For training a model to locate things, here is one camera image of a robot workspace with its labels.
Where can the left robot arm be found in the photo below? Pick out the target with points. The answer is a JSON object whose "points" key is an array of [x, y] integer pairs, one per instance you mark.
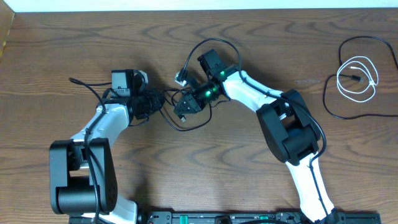
{"points": [[83, 183]]}

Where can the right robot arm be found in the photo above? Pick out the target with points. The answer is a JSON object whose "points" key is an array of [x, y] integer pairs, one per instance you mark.
{"points": [[290, 131]]}

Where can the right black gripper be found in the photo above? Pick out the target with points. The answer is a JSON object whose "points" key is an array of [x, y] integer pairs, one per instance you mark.
{"points": [[194, 105]]}

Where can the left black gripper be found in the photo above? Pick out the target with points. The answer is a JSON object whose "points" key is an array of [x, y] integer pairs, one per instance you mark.
{"points": [[157, 104]]}

